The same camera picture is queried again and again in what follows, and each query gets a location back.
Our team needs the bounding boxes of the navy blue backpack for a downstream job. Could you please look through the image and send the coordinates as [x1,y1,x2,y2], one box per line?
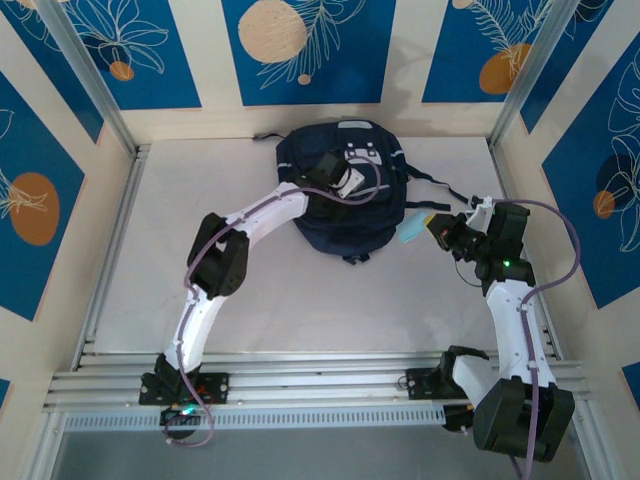
[252,118,469,267]

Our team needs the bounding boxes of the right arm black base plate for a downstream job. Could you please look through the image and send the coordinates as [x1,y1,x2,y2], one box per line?
[405,367,481,401]

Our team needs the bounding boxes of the slotted grey cable duct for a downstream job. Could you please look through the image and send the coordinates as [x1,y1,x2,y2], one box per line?
[64,405,447,433]

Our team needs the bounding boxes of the aluminium frame post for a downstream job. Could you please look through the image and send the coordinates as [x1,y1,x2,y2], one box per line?
[487,0,584,151]
[37,0,151,157]

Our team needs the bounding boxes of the light blue paper pad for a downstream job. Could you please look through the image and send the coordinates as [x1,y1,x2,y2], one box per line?
[397,211,429,247]

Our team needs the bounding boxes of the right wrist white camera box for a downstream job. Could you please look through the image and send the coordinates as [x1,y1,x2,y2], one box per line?
[464,194,497,232]

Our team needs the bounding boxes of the aluminium mounting rail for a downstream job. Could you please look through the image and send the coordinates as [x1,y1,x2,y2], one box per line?
[42,351,592,414]

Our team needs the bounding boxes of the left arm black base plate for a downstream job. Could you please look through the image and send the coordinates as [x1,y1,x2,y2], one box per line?
[138,372,231,407]

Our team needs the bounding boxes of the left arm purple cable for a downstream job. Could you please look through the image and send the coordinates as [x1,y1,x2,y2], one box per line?
[163,155,384,449]

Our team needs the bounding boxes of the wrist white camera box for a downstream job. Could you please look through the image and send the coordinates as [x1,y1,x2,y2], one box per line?
[334,168,368,200]
[464,194,497,232]

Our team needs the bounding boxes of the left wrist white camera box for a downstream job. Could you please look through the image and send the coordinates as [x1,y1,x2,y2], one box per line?
[334,168,368,200]

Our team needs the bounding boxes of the aluminium side rail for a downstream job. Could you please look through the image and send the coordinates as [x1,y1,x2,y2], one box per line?
[72,143,152,372]
[487,143,565,359]

